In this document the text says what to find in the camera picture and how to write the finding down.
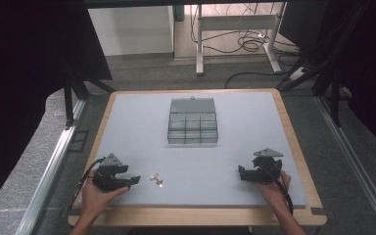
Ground wooden table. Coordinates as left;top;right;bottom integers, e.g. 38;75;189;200
67;87;328;227

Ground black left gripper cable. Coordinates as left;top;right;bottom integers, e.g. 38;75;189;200
68;157;107;211

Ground dark curtain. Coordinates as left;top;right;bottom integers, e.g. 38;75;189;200
0;0;114;218
278;0;376;158

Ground grey table mat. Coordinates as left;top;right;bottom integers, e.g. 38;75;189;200
77;90;309;209

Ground white cabinet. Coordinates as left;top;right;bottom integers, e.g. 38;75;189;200
87;5;175;57

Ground aluminium floor rail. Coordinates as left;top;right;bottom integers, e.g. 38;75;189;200
314;95;376;235
14;99;87;235

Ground tangle of black floor cables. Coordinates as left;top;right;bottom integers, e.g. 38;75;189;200
190;3;303;90

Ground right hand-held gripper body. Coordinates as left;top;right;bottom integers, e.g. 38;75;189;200
253;148;285;184

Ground black tripod stand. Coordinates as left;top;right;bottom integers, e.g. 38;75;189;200
62;62;116;128
276;48;351;128

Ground person's left hand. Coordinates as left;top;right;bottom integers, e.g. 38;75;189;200
81;177;130;219

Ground clear plastic compartment box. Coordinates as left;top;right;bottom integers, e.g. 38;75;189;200
166;96;219;146

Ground white metal desk frame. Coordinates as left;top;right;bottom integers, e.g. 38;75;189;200
195;2;288;77

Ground white power strip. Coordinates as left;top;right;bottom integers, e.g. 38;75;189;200
288;67;307;82

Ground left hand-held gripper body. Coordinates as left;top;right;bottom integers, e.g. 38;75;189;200
92;153;128;193

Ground person's right hand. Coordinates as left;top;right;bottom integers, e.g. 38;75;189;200
255;170;292;206

